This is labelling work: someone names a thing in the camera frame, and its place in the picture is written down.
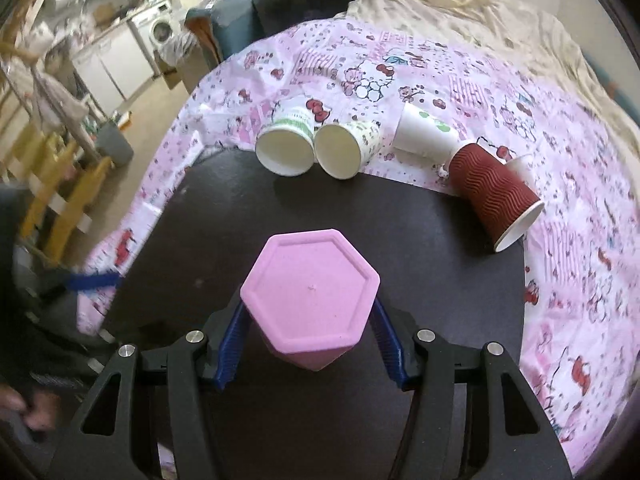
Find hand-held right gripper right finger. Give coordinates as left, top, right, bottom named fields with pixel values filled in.
left=366, top=299, right=574, bottom=480

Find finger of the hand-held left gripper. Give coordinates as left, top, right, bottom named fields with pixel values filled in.
left=46, top=266, right=125, bottom=293

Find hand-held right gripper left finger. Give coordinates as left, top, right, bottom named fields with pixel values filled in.
left=47, top=302, right=251, bottom=480

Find pink hexagonal cup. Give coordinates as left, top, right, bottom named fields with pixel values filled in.
left=240, top=229, right=381, bottom=373

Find dark red corrugated paper cup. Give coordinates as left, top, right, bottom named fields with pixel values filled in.
left=446, top=141, right=545, bottom=253

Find white paper cup floral print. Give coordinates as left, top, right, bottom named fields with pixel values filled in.
left=313, top=120, right=381, bottom=181

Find white paper cup green dots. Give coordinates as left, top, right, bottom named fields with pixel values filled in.
left=391, top=103, right=459, bottom=165

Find white paper cup green stripes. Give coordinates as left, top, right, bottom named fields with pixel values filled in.
left=255, top=98, right=317, bottom=177

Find plain white paper cup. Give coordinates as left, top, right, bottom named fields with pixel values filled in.
left=504, top=154, right=535, bottom=178

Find person's left hand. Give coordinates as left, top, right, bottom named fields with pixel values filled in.
left=0, top=382, right=63, bottom=433

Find yellow wooden chair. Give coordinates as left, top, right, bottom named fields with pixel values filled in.
left=0, top=120, right=113, bottom=261

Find grey waste bin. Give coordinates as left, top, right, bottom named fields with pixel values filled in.
left=95, top=120, right=135, bottom=167

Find white cabinet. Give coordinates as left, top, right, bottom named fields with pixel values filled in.
left=72, top=25, right=158, bottom=111

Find white washing machine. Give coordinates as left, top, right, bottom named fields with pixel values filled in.
left=129, top=2, right=177, bottom=68

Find pink cartoon printed blanket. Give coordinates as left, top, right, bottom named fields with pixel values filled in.
left=75, top=14, right=640, bottom=471

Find dark blue chair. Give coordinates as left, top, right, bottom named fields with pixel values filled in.
left=184, top=0, right=273, bottom=68

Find beige crumpled blanket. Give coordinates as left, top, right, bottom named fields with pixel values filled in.
left=347, top=0, right=632, bottom=126

